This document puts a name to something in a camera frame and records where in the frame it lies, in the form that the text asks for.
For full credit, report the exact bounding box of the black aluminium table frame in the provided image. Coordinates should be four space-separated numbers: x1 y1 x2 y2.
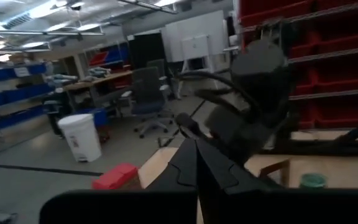
259 118 358 156

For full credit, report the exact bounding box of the red-lid spice container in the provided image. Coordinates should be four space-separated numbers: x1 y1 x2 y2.
91 162 142 190

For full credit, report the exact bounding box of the black panel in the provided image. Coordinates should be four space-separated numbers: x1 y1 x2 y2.
129 32 166 69

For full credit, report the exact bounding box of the wooden desk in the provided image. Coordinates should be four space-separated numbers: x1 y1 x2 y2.
62 70 135 108

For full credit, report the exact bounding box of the white trash bin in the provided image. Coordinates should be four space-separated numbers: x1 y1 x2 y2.
57 113 103 163

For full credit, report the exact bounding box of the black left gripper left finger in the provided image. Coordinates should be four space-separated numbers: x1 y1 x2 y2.
39 138 200 224

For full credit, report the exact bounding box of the blue and red bin shelf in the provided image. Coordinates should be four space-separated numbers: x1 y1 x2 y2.
85 43 130 68

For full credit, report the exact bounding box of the blue floor bin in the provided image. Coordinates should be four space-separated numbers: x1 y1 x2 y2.
76 107 108 128

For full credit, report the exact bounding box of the blue bin shelving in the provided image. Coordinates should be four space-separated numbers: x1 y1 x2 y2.
0 60 55 131

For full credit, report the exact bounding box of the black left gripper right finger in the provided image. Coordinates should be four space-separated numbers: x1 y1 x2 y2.
196 138 358 224

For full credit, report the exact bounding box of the red bin rack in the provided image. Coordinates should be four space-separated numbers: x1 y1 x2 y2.
237 0 358 130

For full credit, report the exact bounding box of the grey office chair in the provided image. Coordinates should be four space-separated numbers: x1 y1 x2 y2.
121 67 175 139

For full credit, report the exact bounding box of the green-lid oregano jar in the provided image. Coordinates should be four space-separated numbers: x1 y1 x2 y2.
299 172 328 189

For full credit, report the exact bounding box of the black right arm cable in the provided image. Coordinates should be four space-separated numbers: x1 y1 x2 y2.
175 70 260 116

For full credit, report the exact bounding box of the white cabinet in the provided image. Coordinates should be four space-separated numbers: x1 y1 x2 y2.
162 11 229 74

